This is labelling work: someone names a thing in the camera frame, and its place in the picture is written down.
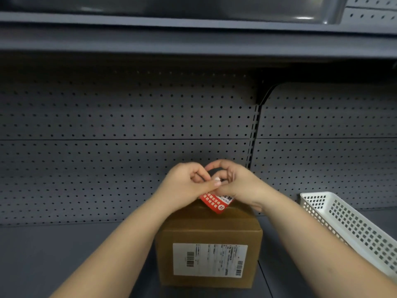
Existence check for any person's right hand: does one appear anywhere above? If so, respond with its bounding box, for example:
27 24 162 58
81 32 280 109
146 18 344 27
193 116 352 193
205 160 277 212

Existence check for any person's left hand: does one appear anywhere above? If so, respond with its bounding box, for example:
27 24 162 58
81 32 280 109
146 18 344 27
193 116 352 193
154 162 222 211

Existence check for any red and white sticker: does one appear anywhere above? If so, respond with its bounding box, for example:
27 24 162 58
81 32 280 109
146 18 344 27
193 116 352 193
199 190 234 214

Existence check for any person's right forearm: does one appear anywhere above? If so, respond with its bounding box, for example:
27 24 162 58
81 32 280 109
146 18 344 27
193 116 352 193
256 192 397 298

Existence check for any person's left forearm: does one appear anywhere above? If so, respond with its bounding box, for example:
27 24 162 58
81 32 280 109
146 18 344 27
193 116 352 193
50 192 199 298

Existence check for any brown cardboard box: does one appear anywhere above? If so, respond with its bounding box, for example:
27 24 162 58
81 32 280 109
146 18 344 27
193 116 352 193
155 199 264 290

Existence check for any grey slotted shelf upright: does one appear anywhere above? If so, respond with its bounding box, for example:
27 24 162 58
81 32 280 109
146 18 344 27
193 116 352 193
248 104 261 171

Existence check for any grey perforated back panel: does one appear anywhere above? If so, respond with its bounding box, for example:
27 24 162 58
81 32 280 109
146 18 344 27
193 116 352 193
0 139 255 227
0 57 260 141
250 138 397 215
341 0 397 24
257 82 397 140

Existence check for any white plastic mesh basket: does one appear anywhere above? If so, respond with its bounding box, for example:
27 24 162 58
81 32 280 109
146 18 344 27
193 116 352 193
299 192 397 285

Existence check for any grey metal shelf board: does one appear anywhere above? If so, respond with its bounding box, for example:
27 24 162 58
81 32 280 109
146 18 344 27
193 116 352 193
0 11 397 59
0 210 397 298

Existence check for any stainless steel tray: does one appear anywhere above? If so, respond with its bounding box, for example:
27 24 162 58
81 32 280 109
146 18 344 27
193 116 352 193
0 0 348 26

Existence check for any dark metal shelf bracket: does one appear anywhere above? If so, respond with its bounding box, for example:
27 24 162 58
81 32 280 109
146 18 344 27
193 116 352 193
255 71 281 106

